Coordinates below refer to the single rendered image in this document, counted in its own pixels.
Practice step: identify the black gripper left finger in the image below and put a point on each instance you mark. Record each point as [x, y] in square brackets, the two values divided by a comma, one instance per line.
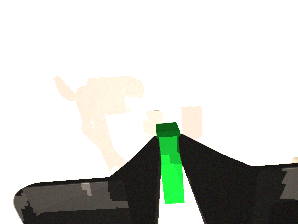
[131, 195]

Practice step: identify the green rectangular post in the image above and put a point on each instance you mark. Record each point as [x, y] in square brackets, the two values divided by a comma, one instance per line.
[171, 170]

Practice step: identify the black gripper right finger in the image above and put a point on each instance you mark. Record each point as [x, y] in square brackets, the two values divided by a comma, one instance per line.
[228, 191]

